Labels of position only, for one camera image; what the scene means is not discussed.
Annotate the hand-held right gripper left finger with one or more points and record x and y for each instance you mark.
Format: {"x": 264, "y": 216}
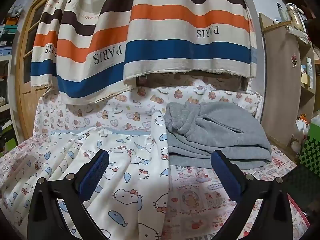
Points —
{"x": 95, "y": 172}

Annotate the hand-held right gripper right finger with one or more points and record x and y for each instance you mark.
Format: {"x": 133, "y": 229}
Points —
{"x": 225, "y": 172}

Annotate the white cartoon print pants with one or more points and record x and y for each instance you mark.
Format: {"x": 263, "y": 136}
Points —
{"x": 130, "y": 160}

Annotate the grey sweatshirt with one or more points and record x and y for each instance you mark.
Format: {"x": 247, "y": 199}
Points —
{"x": 212, "y": 135}

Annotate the pink printed bed sheet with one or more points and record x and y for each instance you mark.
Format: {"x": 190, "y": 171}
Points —
{"x": 100, "y": 112}

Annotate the dark object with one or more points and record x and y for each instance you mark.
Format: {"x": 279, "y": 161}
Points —
{"x": 300, "y": 185}

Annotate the green checkered box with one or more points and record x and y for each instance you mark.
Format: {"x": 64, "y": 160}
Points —
{"x": 311, "y": 152}

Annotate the white plastic bag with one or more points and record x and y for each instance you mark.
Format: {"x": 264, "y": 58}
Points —
{"x": 302, "y": 127}

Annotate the green storage box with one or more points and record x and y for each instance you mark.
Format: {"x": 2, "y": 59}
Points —
{"x": 6, "y": 140}

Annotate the wooden shelf cabinet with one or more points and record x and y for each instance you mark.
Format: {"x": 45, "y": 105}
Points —
{"x": 280, "y": 92}

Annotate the wooden glass-pane door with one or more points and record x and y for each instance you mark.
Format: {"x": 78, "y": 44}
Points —
{"x": 27, "y": 100}

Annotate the cartoon sticker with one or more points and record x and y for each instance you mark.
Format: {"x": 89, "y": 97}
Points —
{"x": 294, "y": 60}

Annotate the white bottle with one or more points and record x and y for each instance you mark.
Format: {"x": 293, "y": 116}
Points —
{"x": 310, "y": 66}

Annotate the storage shelf with boxes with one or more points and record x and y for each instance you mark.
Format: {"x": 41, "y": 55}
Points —
{"x": 6, "y": 42}

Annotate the small panda figurine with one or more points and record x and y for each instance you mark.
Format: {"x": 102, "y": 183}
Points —
{"x": 275, "y": 21}

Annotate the striped hanging curtain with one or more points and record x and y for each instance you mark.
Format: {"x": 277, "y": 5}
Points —
{"x": 175, "y": 17}

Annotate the pump bottle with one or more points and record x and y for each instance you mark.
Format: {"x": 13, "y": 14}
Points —
{"x": 281, "y": 13}

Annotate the glass jar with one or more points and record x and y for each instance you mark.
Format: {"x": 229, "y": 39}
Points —
{"x": 296, "y": 17}

